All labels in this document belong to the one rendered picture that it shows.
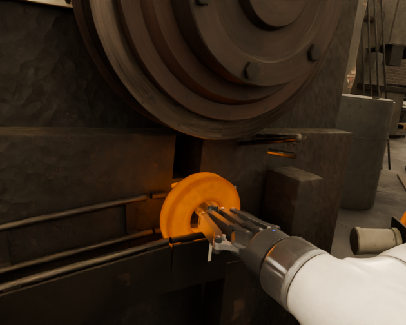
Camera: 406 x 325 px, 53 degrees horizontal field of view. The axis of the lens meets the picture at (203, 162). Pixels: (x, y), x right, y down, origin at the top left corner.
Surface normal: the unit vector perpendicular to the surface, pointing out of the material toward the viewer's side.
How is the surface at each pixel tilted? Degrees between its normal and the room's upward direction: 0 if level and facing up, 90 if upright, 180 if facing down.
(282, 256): 46
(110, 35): 90
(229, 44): 90
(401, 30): 91
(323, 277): 40
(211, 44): 90
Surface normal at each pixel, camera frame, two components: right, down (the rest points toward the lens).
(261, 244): -0.50, -0.65
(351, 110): -0.43, 0.17
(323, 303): -0.72, -0.36
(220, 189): 0.53, 0.29
